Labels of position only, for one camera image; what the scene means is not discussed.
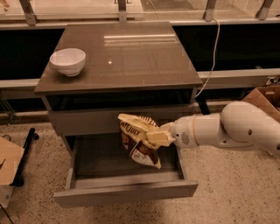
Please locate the brown chip bag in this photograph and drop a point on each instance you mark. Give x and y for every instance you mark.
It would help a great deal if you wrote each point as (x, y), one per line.
(133, 129)

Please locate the white ceramic bowl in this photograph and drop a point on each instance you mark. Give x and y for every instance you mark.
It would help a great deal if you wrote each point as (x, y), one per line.
(69, 61)

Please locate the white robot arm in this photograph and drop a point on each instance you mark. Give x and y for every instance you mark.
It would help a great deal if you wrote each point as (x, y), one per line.
(239, 124)

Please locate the metal railing post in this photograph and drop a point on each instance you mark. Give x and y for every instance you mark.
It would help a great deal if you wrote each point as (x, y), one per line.
(29, 14)
(208, 15)
(264, 10)
(122, 11)

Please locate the cardboard box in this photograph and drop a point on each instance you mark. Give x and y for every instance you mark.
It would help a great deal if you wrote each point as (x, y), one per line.
(10, 157)
(266, 99)

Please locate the open grey middle drawer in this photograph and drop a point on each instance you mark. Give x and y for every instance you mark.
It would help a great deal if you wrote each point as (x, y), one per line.
(101, 172)

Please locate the grey drawer cabinet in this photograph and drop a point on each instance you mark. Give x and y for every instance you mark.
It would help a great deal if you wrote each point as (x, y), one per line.
(131, 65)

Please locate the cardboard box left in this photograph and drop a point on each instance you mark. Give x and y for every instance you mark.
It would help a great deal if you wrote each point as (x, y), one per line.
(10, 157)

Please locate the metal railing post far right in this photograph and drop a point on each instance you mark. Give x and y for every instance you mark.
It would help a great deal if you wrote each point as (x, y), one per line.
(264, 10)

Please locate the black pole on floor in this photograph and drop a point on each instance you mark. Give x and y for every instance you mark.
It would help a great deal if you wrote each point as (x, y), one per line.
(19, 180)

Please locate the metal railing post centre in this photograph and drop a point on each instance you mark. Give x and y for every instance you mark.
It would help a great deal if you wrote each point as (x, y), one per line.
(122, 11)

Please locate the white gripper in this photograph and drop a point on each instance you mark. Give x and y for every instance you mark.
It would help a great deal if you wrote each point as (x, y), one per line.
(182, 132)

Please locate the metal railing post left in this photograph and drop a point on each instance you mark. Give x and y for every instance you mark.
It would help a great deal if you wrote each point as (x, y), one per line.
(29, 14)

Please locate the cardboard box right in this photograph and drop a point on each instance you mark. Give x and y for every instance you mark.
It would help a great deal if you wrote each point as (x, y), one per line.
(266, 99)

